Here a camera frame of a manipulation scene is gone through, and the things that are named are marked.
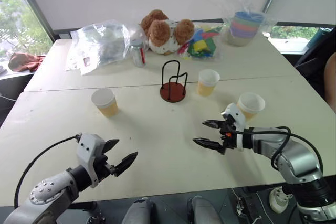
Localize brown white plush toy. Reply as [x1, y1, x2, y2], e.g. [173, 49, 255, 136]
[140, 9, 196, 57]

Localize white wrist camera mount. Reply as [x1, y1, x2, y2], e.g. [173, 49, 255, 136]
[220, 102, 248, 152]
[76, 133, 106, 189]

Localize red brown cloth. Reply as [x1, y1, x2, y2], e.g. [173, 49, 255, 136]
[8, 52, 47, 73]

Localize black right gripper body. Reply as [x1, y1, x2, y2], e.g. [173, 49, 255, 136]
[219, 119, 239, 156]

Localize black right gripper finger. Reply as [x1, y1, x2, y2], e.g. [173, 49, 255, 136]
[202, 120, 224, 131]
[192, 137, 224, 154]

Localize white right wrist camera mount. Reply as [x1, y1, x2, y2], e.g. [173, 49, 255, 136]
[220, 102, 248, 152]

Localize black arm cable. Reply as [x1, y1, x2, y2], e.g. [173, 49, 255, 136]
[233, 126, 324, 178]
[13, 134, 81, 209]

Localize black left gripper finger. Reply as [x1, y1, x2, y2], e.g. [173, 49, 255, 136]
[114, 151, 139, 178]
[101, 138, 120, 154]

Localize black window frame post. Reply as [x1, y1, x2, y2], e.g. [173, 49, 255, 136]
[12, 0, 72, 42]

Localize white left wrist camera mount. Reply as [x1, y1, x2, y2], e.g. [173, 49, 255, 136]
[76, 133, 106, 189]

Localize bag of colourful blocks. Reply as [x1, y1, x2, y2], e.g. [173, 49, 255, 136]
[177, 23, 224, 61]

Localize yellow white paper cup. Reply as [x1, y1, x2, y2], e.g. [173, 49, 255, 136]
[91, 88, 119, 118]
[236, 92, 266, 123]
[197, 69, 221, 98]

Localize large clear plastic bag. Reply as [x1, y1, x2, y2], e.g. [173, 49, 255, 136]
[65, 19, 148, 76]

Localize grey rounded shape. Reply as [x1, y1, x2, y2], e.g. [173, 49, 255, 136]
[187, 195, 222, 224]
[121, 198, 154, 224]

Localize black equipment with cables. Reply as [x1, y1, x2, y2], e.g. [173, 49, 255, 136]
[233, 187, 266, 224]

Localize white shoe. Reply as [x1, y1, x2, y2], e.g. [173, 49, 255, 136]
[268, 186, 293, 215]

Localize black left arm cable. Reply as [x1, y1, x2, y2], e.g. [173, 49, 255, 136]
[13, 134, 81, 209]

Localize stacked pastel bowls in bag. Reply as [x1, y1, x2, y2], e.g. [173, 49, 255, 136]
[207, 0, 278, 49]

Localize clear bottle with red label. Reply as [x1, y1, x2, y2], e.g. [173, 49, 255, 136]
[130, 38, 147, 68]

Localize black wire stand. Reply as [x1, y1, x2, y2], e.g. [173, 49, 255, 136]
[160, 60, 188, 103]

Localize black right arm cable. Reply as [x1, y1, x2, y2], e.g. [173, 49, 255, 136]
[233, 126, 324, 178]

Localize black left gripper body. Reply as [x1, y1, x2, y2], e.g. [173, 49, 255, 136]
[94, 153, 118, 183]

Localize stack of coloured bowls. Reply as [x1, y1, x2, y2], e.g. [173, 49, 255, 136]
[227, 11, 264, 48]

